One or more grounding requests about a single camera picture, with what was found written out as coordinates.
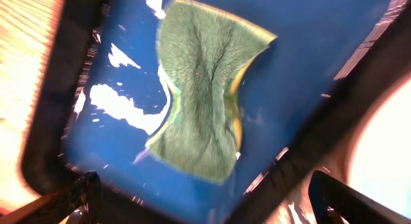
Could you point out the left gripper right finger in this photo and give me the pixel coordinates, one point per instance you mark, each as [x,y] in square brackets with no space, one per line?
[334,202]

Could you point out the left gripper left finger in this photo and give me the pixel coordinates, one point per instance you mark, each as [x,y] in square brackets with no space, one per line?
[84,192]

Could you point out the white plate blue stain front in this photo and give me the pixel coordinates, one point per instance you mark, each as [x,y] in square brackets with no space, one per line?
[379,164]

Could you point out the green yellow sponge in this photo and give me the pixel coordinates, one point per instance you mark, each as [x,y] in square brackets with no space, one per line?
[204,53]

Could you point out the blue water tray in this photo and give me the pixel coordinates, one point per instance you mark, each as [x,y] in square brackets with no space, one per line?
[125,99]

